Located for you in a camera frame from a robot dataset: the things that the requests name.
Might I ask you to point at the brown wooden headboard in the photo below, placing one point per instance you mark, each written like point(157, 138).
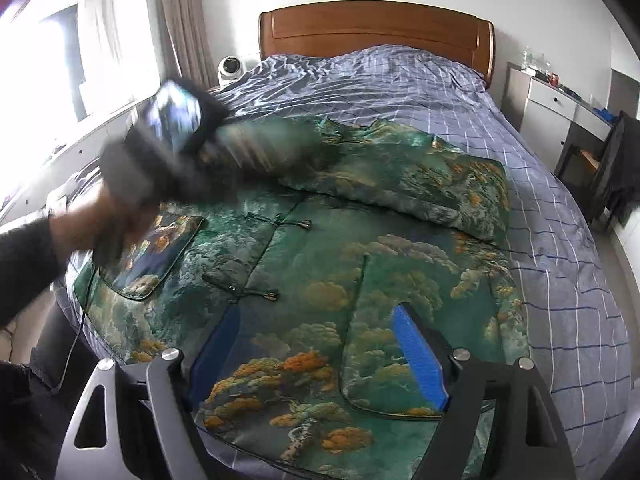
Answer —
point(375, 27)

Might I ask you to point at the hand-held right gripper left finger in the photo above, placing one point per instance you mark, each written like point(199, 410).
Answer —
point(215, 355)

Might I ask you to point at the window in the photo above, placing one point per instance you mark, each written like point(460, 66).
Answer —
point(55, 60)

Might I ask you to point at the green patterned brocade jacket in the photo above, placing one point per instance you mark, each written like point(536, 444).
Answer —
point(320, 270)

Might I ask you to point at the wooden chair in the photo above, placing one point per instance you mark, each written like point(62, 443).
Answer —
point(582, 160)

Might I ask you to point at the person's dark trousers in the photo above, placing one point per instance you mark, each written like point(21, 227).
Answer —
point(30, 410)

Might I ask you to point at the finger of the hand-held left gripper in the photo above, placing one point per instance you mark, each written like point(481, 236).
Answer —
point(255, 147)

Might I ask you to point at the person's left forearm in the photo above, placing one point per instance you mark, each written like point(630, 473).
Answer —
point(27, 270)

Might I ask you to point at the blue item on desk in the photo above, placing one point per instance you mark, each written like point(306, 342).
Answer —
point(606, 114)

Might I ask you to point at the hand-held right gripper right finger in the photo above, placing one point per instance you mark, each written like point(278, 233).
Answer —
point(420, 355)

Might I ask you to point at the small white fan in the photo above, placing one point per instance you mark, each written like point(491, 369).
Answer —
point(231, 67)

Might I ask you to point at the white window cabinet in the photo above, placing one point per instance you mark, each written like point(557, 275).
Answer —
point(75, 145)

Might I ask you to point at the white sheer curtain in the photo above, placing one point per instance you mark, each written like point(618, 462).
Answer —
point(102, 30)

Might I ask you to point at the white wardrobe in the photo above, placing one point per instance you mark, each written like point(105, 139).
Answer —
point(627, 55)

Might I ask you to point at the clear glass container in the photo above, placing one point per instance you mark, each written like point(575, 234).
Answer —
point(535, 62)

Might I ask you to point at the white desk with drawers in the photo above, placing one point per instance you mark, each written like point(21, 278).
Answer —
point(545, 110)

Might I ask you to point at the chair with black coat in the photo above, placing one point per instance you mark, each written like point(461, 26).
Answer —
point(617, 170)

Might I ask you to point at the person's left hand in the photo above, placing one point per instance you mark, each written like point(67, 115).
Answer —
point(85, 222)

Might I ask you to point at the brown curtain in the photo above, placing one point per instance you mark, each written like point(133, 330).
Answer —
point(182, 25)

